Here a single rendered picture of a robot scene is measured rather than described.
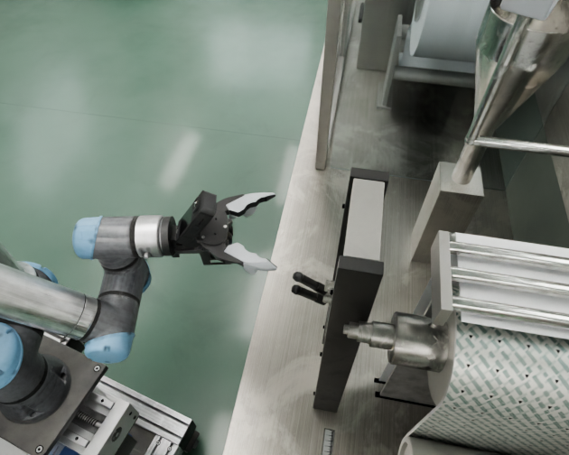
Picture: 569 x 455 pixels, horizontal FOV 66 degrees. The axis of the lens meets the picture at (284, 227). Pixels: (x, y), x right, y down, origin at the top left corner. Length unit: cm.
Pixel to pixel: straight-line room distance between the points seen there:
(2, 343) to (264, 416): 53
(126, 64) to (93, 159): 101
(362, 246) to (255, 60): 310
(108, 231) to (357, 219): 45
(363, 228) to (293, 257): 63
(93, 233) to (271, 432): 52
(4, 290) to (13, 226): 199
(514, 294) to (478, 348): 7
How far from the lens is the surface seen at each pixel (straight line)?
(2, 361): 101
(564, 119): 119
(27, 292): 78
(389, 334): 56
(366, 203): 55
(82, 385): 118
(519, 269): 55
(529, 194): 128
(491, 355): 53
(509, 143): 73
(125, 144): 295
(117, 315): 83
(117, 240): 80
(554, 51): 79
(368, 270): 49
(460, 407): 55
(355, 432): 98
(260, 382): 100
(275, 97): 316
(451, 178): 101
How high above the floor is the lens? 185
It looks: 52 degrees down
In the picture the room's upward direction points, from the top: straight up
